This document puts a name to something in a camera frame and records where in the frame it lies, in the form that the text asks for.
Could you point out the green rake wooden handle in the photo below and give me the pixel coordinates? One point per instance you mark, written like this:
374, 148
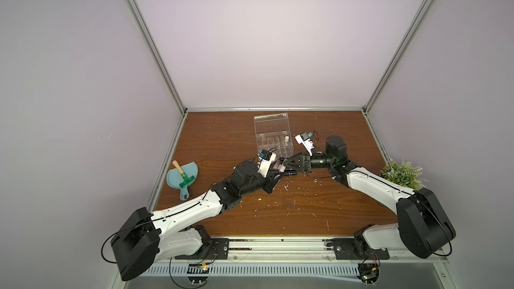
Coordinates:
186, 178

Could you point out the aluminium front rail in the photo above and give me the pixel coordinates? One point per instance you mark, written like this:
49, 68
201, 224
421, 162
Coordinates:
260, 249

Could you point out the green potted plant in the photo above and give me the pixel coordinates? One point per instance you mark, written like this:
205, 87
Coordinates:
403, 173

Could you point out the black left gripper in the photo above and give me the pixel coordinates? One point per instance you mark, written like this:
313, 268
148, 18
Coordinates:
268, 184

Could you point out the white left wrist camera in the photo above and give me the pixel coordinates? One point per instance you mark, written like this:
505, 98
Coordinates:
267, 158

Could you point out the red capped lip balm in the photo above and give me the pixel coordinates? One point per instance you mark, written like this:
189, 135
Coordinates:
279, 167

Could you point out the clear acrylic lipstick organizer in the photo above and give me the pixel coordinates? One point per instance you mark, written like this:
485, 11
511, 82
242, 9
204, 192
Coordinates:
270, 133

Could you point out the teal dustpan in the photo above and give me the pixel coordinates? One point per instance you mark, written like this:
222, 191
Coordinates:
181, 177

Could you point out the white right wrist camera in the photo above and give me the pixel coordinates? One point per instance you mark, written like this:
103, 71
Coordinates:
304, 139

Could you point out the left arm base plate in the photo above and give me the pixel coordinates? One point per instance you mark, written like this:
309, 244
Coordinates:
215, 249

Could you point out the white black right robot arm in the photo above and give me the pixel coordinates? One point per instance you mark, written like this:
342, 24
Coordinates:
422, 227

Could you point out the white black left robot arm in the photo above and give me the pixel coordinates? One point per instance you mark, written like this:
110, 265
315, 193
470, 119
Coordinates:
147, 237

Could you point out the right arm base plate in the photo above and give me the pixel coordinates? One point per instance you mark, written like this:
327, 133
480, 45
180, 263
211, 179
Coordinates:
355, 249

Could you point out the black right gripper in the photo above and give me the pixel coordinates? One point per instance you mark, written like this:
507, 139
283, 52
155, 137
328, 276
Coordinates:
306, 162

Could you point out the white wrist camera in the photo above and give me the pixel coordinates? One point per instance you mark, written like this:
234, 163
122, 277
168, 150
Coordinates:
267, 158
304, 139

